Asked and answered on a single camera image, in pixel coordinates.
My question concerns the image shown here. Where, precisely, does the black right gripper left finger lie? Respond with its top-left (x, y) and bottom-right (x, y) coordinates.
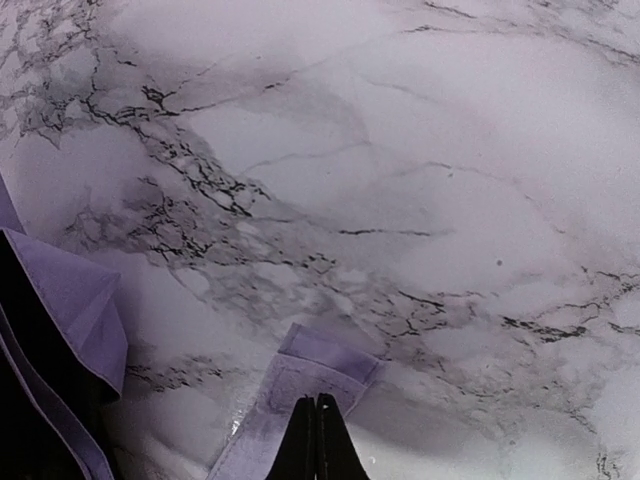
top-left (269, 397), bottom-right (315, 480)

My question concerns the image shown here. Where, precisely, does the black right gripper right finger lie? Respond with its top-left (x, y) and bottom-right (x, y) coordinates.
top-left (316, 393), bottom-right (369, 480)

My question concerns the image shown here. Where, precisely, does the lilac folding umbrella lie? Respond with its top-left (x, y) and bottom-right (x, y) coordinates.
top-left (1, 194), bottom-right (381, 479)

